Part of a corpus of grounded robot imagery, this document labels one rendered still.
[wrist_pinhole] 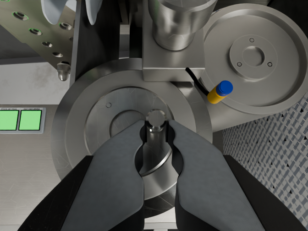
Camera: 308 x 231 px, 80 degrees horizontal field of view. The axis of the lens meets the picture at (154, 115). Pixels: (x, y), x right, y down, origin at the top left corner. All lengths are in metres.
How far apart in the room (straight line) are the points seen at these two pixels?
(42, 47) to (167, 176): 0.44
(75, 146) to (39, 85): 2.75
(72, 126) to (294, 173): 0.24
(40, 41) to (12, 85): 2.68
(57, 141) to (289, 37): 0.25
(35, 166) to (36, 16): 0.35
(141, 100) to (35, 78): 2.85
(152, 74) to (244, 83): 0.10
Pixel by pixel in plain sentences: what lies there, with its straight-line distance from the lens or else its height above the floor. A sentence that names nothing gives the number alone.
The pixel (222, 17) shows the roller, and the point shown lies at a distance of 0.23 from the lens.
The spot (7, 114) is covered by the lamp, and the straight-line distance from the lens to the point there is 0.62.
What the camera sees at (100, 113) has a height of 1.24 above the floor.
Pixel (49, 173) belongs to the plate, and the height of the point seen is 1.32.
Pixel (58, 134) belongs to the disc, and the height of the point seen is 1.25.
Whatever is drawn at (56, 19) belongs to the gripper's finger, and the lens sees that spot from 0.23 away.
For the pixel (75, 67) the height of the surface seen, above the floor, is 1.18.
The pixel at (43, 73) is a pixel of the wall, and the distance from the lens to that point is 2.94.
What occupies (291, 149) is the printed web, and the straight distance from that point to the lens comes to 0.26.
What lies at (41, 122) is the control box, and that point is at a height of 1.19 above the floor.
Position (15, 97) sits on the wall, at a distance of 3.08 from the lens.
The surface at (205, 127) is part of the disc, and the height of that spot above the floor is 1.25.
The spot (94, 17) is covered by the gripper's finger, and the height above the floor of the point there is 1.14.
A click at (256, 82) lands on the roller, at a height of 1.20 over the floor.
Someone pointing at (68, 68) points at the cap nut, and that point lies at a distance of 0.58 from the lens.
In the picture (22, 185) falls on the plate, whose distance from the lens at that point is 0.60.
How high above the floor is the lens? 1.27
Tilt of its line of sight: 11 degrees down
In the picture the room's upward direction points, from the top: 180 degrees clockwise
